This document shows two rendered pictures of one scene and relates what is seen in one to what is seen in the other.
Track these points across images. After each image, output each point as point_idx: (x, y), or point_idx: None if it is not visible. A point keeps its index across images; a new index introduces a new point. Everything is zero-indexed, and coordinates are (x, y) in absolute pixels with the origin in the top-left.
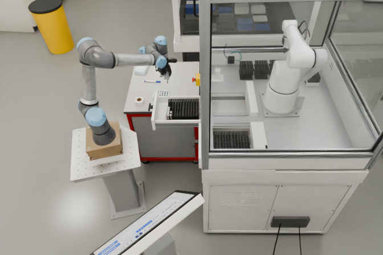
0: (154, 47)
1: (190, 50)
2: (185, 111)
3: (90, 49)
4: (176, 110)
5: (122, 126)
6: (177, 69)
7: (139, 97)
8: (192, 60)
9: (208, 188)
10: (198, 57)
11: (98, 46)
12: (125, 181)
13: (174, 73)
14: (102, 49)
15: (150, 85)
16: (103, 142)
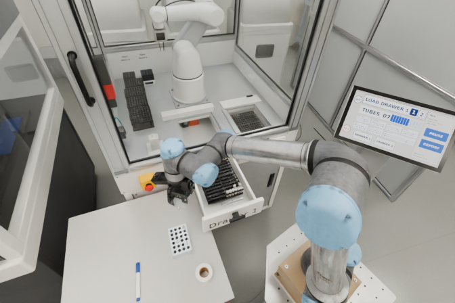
0: (193, 153)
1: (39, 232)
2: (225, 171)
3: (358, 160)
4: (221, 188)
5: (266, 277)
6: (94, 247)
7: (196, 274)
8: (47, 245)
9: None
10: (46, 230)
11: (335, 155)
12: None
13: (105, 249)
14: (330, 151)
15: (148, 282)
16: None
